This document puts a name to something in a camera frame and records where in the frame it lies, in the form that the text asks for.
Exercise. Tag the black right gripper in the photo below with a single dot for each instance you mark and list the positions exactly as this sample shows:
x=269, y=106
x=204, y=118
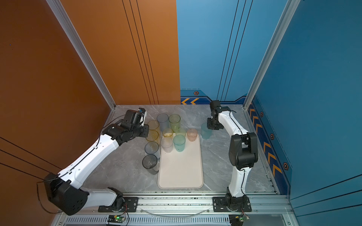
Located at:
x=209, y=125

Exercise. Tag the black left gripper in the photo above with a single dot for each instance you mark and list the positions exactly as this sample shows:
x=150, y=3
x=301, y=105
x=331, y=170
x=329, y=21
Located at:
x=145, y=133

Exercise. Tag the small pink glass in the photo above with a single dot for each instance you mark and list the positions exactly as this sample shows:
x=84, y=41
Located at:
x=192, y=134

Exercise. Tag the small green glass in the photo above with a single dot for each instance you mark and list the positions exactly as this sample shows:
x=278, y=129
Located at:
x=181, y=131

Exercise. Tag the teal glass front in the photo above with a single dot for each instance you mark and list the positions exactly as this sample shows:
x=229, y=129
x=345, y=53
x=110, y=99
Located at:
x=179, y=142

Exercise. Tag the teal glass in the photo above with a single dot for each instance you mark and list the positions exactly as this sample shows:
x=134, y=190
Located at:
x=179, y=142
x=206, y=133

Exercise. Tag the small yellow glass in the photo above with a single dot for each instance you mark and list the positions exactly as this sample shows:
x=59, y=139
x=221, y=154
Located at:
x=167, y=133

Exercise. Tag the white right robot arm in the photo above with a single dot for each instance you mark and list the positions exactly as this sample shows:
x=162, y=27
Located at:
x=243, y=154

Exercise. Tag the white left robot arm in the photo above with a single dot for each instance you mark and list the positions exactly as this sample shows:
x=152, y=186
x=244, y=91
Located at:
x=65, y=190

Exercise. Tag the cream plastic tray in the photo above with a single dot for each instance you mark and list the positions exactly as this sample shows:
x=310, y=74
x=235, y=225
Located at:
x=181, y=170

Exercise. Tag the teal glass rear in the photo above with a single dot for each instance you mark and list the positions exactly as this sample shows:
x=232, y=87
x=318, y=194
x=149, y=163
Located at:
x=206, y=133

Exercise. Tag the tall yellow glass rear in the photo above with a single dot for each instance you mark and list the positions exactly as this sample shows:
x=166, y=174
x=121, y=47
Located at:
x=154, y=125

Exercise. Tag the tall yellow glass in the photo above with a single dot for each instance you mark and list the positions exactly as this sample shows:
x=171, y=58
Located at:
x=153, y=136
x=154, y=125

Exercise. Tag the tall yellow glass front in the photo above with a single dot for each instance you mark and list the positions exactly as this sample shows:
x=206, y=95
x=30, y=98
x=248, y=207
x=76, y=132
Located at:
x=153, y=136

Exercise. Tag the tall blue glass front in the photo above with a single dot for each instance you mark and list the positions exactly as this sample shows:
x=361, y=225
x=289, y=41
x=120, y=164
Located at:
x=153, y=148

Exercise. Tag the tall blue glass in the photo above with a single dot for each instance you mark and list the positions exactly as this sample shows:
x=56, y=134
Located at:
x=163, y=120
x=153, y=148

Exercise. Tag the tall blue glass rear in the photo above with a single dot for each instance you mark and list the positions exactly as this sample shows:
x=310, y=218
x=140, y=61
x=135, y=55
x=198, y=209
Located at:
x=163, y=120

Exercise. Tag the tall green glass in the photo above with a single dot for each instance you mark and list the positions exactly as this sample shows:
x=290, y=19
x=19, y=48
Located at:
x=175, y=122

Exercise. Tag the tall dark grey glass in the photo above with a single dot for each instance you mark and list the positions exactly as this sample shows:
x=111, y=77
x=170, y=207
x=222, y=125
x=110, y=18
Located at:
x=150, y=163

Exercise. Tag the left circuit board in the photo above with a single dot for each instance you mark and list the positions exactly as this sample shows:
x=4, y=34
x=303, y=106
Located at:
x=116, y=220

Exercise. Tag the circuit board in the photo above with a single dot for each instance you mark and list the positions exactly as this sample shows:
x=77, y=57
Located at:
x=238, y=220
x=116, y=220

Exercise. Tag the right circuit board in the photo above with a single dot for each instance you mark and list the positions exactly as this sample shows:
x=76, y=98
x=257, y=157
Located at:
x=238, y=220

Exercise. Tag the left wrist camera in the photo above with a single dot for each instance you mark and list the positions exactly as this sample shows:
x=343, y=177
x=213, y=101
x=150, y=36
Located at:
x=142, y=112

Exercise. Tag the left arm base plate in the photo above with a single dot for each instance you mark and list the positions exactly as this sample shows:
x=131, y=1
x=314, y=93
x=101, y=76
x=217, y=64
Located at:
x=128, y=204

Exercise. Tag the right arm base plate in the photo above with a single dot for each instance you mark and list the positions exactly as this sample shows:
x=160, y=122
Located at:
x=219, y=204

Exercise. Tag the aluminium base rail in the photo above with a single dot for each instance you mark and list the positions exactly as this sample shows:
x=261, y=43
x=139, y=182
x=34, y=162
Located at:
x=187, y=209

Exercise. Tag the aluminium corner post right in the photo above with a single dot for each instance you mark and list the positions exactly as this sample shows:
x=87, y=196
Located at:
x=282, y=25

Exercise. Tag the aluminium corner post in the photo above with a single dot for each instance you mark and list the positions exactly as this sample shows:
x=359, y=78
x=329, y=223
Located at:
x=282, y=25
x=72, y=34

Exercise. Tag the aluminium corner post left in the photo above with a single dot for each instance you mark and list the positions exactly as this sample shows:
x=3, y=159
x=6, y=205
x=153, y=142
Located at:
x=72, y=34

